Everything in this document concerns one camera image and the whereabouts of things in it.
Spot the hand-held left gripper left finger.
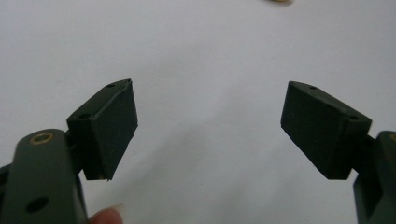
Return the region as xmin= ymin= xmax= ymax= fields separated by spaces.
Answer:
xmin=66 ymin=77 xmax=139 ymax=181

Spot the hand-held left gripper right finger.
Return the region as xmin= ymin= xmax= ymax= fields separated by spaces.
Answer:
xmin=280 ymin=80 xmax=373 ymax=181

